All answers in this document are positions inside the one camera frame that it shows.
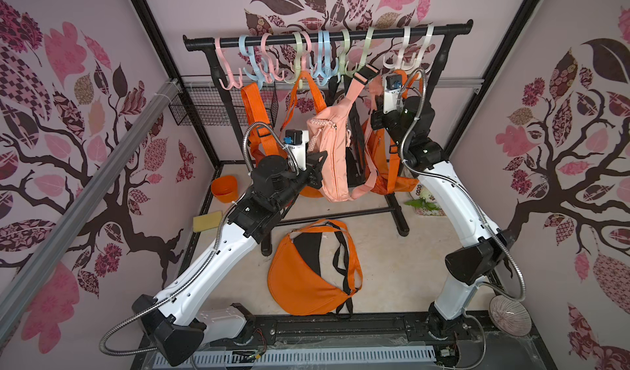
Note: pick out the black wire basket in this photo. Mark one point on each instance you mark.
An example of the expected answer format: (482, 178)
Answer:
(202, 105)

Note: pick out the orange plastic cup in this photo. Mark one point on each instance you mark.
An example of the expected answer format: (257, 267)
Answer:
(225, 189)

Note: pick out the black clothes rack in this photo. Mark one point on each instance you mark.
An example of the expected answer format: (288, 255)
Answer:
(207, 46)

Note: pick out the yellow sponge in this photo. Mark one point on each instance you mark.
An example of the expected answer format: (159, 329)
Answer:
(206, 222)

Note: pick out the clear glass dish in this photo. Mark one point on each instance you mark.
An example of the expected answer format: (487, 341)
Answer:
(510, 316)

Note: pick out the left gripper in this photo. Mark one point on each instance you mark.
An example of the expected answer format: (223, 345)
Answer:
(314, 161)

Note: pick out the pink hook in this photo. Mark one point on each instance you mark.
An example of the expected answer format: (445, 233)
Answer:
(271, 71)
(231, 82)
(306, 59)

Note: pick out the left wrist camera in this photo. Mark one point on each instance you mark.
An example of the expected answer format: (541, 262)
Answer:
(297, 142)

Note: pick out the black sling bag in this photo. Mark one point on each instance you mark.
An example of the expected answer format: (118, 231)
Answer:
(355, 161)

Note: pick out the white hook far right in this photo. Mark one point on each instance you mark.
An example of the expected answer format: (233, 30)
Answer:
(417, 63)

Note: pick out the orange bag with black back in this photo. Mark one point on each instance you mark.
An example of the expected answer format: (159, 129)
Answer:
(295, 278)

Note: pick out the white slotted cable duct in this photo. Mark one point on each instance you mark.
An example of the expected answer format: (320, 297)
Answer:
(311, 357)

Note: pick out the aluminium rail wall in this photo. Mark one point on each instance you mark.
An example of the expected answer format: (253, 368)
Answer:
(22, 290)
(444, 83)

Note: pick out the dark orange bag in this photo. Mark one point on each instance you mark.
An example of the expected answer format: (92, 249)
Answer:
(384, 151)
(260, 141)

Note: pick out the aluminium rail left wall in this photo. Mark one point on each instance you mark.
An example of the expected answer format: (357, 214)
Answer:
(22, 290)

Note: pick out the pink hook far left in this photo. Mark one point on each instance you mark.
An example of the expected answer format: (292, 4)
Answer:
(231, 82)

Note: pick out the floral tray with flower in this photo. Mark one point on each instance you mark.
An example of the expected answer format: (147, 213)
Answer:
(422, 201)

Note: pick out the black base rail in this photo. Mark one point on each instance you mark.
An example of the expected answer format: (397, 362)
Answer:
(414, 327)

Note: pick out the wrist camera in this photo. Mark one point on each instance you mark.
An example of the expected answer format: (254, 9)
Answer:
(393, 85)
(297, 142)

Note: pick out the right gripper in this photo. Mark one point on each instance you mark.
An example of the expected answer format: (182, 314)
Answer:
(390, 121)

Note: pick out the green hook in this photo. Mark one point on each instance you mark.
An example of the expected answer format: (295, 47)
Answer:
(365, 50)
(299, 50)
(343, 56)

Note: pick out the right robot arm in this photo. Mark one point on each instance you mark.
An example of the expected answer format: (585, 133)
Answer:
(403, 110)

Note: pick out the white hook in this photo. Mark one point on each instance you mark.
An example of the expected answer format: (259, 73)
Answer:
(417, 63)
(397, 64)

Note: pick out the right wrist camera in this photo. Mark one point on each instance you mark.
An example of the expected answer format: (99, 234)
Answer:
(393, 85)

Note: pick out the blue hook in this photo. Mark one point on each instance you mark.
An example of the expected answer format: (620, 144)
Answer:
(328, 71)
(319, 58)
(260, 74)

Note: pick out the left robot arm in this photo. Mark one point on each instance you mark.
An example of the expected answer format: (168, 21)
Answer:
(171, 319)

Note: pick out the pink fanny pack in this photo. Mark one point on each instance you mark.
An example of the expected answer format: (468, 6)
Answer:
(329, 132)

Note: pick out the aluminium rail back wall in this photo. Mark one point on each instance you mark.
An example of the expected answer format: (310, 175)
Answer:
(444, 83)

